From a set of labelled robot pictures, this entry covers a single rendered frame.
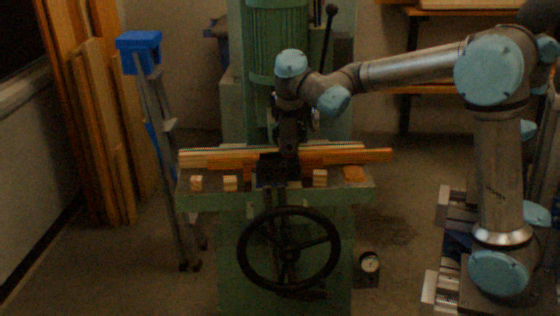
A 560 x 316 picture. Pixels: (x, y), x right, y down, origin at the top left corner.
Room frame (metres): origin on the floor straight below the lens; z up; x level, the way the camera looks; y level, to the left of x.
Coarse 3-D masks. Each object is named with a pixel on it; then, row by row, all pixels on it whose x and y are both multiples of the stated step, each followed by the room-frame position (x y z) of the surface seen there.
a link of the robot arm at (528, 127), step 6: (522, 120) 1.54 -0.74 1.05; (528, 120) 1.53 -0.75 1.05; (522, 126) 1.49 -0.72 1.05; (528, 126) 1.49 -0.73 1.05; (534, 126) 1.48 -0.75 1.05; (522, 132) 1.46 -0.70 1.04; (528, 132) 1.45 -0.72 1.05; (534, 132) 1.46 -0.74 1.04; (522, 138) 1.45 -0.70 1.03; (528, 138) 1.45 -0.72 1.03; (534, 138) 1.46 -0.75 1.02; (522, 144) 1.45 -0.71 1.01; (528, 144) 1.45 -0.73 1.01; (534, 144) 1.45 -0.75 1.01; (522, 150) 1.45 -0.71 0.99; (528, 150) 1.45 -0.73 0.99; (534, 150) 1.44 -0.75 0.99; (522, 156) 1.45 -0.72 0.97; (528, 156) 1.45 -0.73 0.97; (522, 162) 1.45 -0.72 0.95; (528, 162) 1.46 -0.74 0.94; (522, 168) 1.45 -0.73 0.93
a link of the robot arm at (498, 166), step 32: (512, 32) 0.99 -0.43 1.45; (480, 64) 0.93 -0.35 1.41; (512, 64) 0.90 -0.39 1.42; (480, 96) 0.92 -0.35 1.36; (512, 96) 0.91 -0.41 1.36; (480, 128) 0.94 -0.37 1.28; (512, 128) 0.92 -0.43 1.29; (480, 160) 0.94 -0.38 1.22; (512, 160) 0.91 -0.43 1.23; (480, 192) 0.93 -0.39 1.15; (512, 192) 0.91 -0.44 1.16; (480, 224) 0.94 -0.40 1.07; (512, 224) 0.90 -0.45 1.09; (480, 256) 0.89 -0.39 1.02; (512, 256) 0.87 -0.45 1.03; (480, 288) 0.89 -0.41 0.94; (512, 288) 0.85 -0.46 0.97
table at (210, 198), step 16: (208, 176) 1.48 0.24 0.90; (240, 176) 1.48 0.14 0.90; (336, 176) 1.47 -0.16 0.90; (368, 176) 1.46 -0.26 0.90; (176, 192) 1.38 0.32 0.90; (192, 192) 1.38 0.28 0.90; (208, 192) 1.38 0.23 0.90; (224, 192) 1.38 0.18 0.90; (240, 192) 1.38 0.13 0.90; (304, 192) 1.39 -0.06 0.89; (320, 192) 1.39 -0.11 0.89; (336, 192) 1.40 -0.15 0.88; (352, 192) 1.40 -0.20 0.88; (368, 192) 1.40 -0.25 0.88; (176, 208) 1.36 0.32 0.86; (192, 208) 1.37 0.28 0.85; (208, 208) 1.37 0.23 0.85; (224, 208) 1.37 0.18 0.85; (240, 208) 1.38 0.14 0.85
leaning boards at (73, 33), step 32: (32, 0) 2.56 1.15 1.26; (64, 0) 2.76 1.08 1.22; (96, 0) 3.00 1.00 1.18; (64, 32) 2.68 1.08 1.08; (96, 32) 3.05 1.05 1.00; (64, 64) 2.60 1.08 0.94; (96, 64) 2.67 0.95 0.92; (64, 96) 2.58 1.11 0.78; (96, 96) 2.61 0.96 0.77; (128, 96) 2.88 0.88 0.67; (96, 128) 2.58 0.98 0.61; (128, 128) 2.84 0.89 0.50; (96, 160) 2.60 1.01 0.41; (128, 160) 2.87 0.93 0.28; (96, 192) 2.60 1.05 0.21; (128, 192) 2.60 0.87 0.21; (96, 224) 2.56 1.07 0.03
